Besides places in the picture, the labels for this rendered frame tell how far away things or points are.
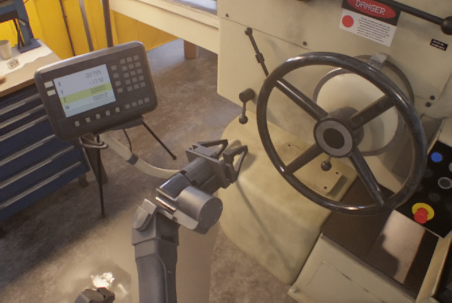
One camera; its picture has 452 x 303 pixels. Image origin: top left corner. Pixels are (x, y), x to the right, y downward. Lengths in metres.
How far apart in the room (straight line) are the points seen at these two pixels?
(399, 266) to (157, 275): 1.05
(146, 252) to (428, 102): 0.67
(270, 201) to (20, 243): 1.59
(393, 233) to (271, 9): 1.04
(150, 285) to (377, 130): 0.55
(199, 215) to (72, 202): 1.83
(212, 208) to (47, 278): 1.63
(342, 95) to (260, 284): 1.34
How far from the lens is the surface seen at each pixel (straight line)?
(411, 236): 1.50
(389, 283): 1.38
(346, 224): 1.38
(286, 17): 0.86
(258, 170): 1.49
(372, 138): 0.73
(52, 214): 2.29
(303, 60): 0.58
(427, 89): 0.78
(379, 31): 0.76
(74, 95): 0.95
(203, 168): 0.59
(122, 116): 1.00
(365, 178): 0.67
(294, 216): 1.36
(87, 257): 2.02
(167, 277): 0.54
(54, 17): 2.96
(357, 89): 0.70
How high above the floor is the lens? 1.70
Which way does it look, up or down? 41 degrees down
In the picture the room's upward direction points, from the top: 3 degrees clockwise
